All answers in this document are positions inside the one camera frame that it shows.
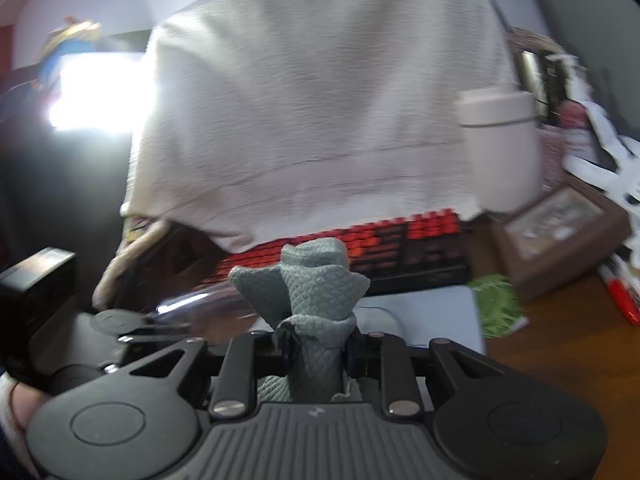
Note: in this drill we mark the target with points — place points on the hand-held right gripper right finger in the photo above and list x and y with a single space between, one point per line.
350 355

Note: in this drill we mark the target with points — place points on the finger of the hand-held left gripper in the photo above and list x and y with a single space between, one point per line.
160 334

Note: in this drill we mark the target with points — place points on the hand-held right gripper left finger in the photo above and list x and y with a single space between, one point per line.
287 355

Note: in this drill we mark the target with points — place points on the clear plastic measuring cup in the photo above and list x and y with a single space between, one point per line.
215 305

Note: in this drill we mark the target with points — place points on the green waffle cleaning cloth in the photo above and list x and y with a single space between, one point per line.
315 285

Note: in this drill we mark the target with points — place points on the white cylindrical container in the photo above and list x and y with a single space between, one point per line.
500 160

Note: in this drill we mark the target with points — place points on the person's left hand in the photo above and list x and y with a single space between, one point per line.
25 410

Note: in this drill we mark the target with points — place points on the dark brown stand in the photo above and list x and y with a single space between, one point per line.
185 260

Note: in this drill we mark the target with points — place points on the light blue mat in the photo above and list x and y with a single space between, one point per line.
430 315

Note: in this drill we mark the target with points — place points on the cream printed cloth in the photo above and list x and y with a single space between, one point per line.
135 245

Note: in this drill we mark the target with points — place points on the black keyboard with red keys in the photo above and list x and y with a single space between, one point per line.
400 260

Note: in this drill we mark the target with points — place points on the large black panel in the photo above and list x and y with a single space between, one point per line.
60 185

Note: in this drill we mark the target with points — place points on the green packet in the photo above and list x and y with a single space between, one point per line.
495 305

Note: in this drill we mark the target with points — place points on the bright lit window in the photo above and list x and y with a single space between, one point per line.
100 90

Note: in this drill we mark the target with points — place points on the white terry towel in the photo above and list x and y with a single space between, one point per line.
310 100

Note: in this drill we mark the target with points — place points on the blue yellow figurine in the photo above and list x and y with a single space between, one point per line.
70 40

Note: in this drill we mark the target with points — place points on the red marker pen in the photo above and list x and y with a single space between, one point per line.
622 295

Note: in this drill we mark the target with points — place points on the white plush toy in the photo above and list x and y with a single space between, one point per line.
615 160

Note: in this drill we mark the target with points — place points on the ornate table mirror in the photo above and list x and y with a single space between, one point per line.
530 70

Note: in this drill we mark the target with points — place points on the brown picture frame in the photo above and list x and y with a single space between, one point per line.
550 230

